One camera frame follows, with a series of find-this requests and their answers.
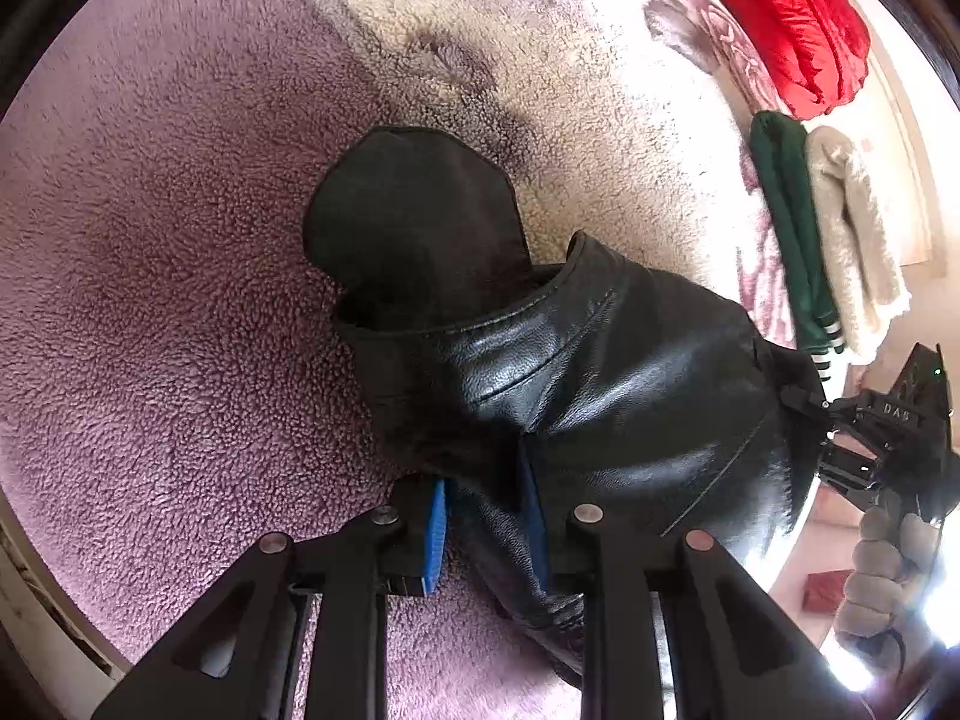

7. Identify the person's right hand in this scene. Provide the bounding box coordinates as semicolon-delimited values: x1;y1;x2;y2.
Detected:
834;505;943;644

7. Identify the red box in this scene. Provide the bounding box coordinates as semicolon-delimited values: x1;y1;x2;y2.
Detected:
802;570;853;613

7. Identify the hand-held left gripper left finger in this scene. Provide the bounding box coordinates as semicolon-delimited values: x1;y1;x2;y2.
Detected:
90;475;452;720

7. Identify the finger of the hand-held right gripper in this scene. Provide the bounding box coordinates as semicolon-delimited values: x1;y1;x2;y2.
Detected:
778;382;836;425

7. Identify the folded green striped-cuff garment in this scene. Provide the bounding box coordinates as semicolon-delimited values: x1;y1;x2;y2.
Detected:
748;111;850;381

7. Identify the folded white fleece garment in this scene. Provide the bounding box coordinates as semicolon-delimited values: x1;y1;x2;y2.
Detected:
805;125;914;362

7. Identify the black leather jacket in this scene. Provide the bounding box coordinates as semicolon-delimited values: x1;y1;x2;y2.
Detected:
302;125;835;692

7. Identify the red puffy jacket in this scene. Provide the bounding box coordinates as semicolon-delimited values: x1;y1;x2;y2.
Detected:
689;0;872;122

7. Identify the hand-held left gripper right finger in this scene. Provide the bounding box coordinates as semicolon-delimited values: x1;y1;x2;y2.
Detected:
517;439;835;720

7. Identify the purple floral blanket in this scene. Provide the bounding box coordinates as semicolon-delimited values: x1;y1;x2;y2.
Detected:
0;0;815;720

